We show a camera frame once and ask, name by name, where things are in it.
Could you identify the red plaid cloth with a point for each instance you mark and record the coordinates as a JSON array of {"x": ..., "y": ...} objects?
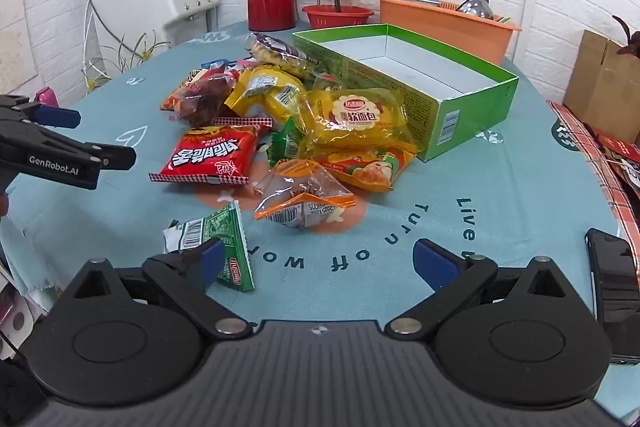
[{"x": 575, "y": 127}]

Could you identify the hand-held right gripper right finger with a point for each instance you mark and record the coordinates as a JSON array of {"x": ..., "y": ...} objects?
[{"x": 435, "y": 264}]

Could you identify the clear red packet brown snack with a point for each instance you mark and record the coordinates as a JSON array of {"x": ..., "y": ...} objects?
[{"x": 200, "y": 99}]

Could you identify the plant with yellow flowers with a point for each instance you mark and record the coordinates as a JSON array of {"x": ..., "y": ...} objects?
[{"x": 135, "y": 52}]

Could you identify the clear packet orange edges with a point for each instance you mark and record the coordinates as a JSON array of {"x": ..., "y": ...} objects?
[{"x": 300, "y": 192}]

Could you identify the dark red plant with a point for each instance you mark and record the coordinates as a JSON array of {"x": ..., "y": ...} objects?
[{"x": 629, "y": 37}]

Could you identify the red plastic basket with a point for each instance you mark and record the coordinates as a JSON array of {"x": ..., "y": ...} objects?
[{"x": 340, "y": 18}]

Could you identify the orange plastic basin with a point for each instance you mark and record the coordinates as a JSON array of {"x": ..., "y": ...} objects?
[{"x": 440, "y": 29}]

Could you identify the beige board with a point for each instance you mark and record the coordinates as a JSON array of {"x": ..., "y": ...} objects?
[{"x": 15, "y": 22}]

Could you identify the yellow packet white label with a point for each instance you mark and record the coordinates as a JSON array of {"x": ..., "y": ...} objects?
[{"x": 265, "y": 92}]

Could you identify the tall brown cardboard box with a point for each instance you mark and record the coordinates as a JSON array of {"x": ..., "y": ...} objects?
[{"x": 600, "y": 82}]

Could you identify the orange green snack packet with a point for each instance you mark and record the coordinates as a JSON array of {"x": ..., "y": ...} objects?
[{"x": 370, "y": 169}]

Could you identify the pink object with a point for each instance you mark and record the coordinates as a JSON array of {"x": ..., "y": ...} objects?
[{"x": 46, "y": 98}]

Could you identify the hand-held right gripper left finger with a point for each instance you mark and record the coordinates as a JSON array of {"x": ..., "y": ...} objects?
[{"x": 212, "y": 259}]

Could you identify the white countertop water dispenser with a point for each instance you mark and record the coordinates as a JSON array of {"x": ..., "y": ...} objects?
[{"x": 145, "y": 2}]

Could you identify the dark clear cookie packet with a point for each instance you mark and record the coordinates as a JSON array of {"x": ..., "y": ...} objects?
[{"x": 280, "y": 54}]

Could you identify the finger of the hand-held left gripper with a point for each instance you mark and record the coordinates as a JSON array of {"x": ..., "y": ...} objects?
[
  {"x": 60, "y": 118},
  {"x": 60, "y": 162}
]

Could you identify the large yellow bread packet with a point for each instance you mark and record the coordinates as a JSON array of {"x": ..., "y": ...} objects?
[{"x": 355, "y": 117}]

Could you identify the green cardboard box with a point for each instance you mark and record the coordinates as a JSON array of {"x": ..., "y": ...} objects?
[{"x": 360, "y": 72}]

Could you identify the red printed packet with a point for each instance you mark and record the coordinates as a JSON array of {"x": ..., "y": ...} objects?
[{"x": 622, "y": 157}]

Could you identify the red checkered-edge snack packet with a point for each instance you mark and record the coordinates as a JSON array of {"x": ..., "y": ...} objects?
[{"x": 210, "y": 152}]

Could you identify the small dark green packet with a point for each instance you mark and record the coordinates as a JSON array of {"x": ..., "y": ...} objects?
[{"x": 282, "y": 142}]

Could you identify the green white snack packet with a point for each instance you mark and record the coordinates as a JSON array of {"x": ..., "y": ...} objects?
[{"x": 220, "y": 227}]

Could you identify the black phone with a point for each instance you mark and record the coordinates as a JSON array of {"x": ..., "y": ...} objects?
[{"x": 615, "y": 287}]

